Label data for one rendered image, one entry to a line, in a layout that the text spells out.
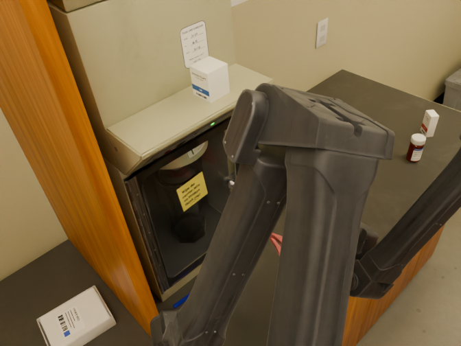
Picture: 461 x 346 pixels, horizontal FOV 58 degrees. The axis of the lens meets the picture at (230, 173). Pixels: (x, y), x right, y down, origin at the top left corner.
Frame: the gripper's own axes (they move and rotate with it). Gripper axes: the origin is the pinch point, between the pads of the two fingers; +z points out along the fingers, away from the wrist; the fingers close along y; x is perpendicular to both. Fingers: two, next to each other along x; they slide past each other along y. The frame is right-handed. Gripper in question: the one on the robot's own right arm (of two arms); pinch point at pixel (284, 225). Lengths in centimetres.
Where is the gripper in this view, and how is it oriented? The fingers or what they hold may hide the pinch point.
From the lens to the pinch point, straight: 102.9
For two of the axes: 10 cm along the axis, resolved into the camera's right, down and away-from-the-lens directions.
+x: 0.7, 8.1, 5.8
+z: -6.5, -4.1, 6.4
